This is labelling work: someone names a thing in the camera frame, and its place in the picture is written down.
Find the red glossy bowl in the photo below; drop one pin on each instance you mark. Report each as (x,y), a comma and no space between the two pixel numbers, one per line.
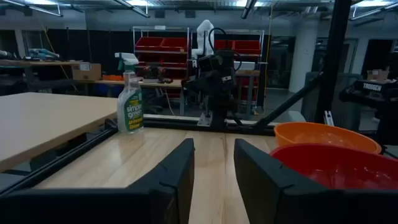
(339,168)

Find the black vertical frame post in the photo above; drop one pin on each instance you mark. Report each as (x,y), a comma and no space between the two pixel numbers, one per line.
(334,62)

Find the wooden workbench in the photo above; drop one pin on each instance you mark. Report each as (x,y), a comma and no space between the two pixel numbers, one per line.
(152,83)

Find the blue machine on bench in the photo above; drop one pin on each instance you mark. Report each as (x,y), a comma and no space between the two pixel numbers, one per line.
(43,53)

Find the green cleaner spray bottle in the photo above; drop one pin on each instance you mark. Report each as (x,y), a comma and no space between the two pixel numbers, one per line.
(130,109)

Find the silver arm base bracket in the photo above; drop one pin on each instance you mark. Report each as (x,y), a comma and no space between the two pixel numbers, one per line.
(205,119)

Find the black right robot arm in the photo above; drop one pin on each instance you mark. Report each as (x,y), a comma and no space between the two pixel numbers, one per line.
(219,107)

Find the large cardboard box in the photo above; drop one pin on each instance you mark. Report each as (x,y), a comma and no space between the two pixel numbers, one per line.
(86,72)

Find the ceiling strip light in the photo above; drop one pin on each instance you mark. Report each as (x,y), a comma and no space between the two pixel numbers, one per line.
(133,7)
(43,10)
(248,7)
(373,11)

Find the orange flat tray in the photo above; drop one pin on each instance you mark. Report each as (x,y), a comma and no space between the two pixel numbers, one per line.
(112,77)

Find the small cardboard box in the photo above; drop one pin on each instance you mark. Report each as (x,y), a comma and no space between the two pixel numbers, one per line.
(377,74)

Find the white round column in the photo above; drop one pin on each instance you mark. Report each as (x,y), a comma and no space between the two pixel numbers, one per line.
(303,59)

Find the orange plastic bowl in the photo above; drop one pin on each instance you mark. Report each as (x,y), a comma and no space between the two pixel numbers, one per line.
(311,133)

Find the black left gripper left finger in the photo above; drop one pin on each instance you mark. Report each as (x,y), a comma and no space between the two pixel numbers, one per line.
(168,189)

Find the light wood neighbouring table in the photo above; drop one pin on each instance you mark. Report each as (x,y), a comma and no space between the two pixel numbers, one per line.
(46,121)

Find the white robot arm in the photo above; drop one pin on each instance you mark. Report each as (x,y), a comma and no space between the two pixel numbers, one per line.
(203,37)

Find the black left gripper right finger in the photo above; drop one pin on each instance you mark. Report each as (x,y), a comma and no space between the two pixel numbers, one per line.
(264,189)

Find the red storage bin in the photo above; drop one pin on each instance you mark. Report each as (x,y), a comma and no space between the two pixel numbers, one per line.
(224,44)
(247,47)
(174,44)
(148,43)

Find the long wooden bench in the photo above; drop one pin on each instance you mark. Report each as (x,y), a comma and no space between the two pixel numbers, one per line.
(40,63)

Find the black diagonal frame brace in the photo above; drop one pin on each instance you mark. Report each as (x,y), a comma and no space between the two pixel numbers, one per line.
(289,102)

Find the white metal bracket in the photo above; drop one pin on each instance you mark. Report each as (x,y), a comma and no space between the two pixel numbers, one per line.
(328,118)

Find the black Trossen-labelled robot arm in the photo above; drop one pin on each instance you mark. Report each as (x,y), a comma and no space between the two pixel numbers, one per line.
(370,90)

